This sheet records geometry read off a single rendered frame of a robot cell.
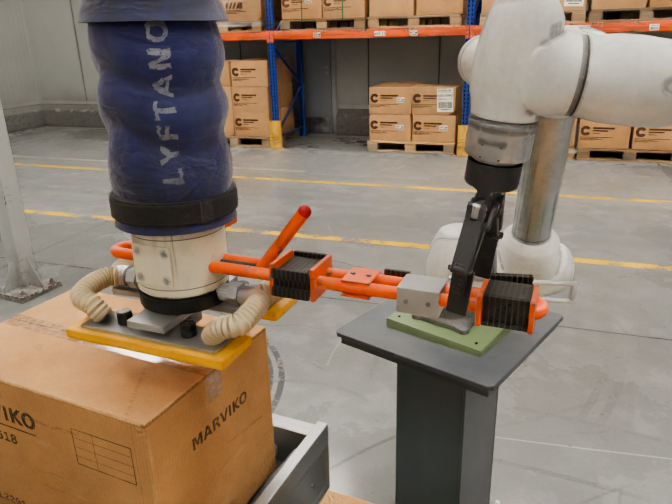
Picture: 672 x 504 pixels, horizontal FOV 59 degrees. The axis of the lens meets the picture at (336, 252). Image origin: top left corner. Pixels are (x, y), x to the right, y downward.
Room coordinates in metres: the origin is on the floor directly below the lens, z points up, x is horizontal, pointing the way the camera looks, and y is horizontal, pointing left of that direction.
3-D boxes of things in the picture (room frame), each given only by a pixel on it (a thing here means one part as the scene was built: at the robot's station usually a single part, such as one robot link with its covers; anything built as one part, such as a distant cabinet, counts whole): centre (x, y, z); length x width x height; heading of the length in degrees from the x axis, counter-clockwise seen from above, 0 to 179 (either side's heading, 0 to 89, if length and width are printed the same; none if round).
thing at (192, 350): (0.97, 0.33, 1.08); 0.34 x 0.10 x 0.05; 68
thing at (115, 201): (1.06, 0.29, 1.30); 0.23 x 0.23 x 0.04
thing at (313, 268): (0.97, 0.06, 1.18); 0.10 x 0.08 x 0.06; 158
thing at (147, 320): (1.06, 0.29, 1.12); 0.34 x 0.25 x 0.06; 68
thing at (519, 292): (0.83, -0.26, 1.18); 0.08 x 0.07 x 0.05; 68
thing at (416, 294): (0.89, -0.14, 1.17); 0.07 x 0.07 x 0.04; 68
